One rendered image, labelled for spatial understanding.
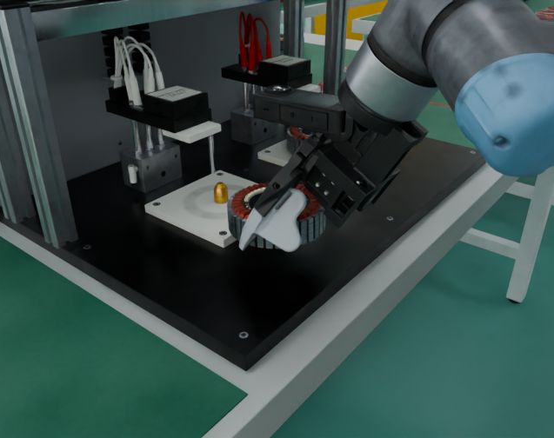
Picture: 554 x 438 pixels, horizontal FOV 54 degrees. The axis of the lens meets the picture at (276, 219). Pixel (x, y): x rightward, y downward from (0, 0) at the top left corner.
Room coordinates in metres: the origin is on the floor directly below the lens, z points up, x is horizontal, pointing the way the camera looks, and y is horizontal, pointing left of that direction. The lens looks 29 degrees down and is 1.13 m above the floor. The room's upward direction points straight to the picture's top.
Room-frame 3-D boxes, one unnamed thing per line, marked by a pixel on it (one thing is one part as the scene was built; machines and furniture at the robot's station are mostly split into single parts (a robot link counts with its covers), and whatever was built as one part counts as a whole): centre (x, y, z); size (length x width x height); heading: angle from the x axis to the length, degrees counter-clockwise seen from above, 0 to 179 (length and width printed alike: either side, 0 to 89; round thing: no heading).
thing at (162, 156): (0.76, 0.19, 0.80); 0.08 x 0.05 x 0.06; 141
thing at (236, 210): (0.54, 0.00, 0.83); 0.11 x 0.11 x 0.04
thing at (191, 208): (0.67, 0.08, 0.78); 0.15 x 0.15 x 0.01; 51
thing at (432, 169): (0.78, 0.01, 0.76); 0.64 x 0.47 x 0.02; 141
